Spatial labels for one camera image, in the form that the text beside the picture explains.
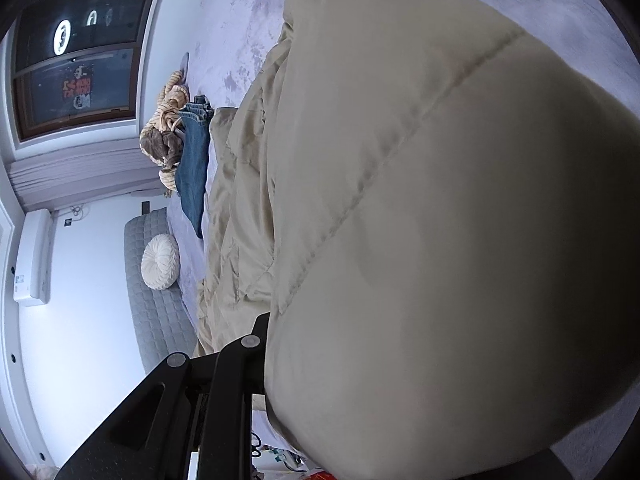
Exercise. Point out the folded blue jeans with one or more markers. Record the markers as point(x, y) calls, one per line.
point(195, 170)

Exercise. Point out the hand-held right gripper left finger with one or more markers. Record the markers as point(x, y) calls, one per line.
point(220, 400)

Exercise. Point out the small grey cloth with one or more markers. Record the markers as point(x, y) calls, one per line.
point(184, 65)

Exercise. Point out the khaki puffer jacket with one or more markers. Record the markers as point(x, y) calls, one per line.
point(425, 210)

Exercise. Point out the white air conditioner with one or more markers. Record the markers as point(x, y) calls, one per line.
point(34, 260)

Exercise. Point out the dark window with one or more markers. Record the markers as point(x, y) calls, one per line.
point(85, 55)

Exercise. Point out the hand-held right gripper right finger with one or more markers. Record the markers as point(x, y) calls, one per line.
point(546, 467)

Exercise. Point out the colourful floor clutter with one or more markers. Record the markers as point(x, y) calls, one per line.
point(285, 460)

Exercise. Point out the grey pleated curtain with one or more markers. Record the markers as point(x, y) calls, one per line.
point(85, 180)

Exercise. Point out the tan striped fleece cloth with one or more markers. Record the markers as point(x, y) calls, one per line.
point(172, 97)

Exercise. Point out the grey quilted headboard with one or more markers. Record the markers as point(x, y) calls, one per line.
point(160, 320)

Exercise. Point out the round cream cushion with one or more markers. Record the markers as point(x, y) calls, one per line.
point(160, 262)

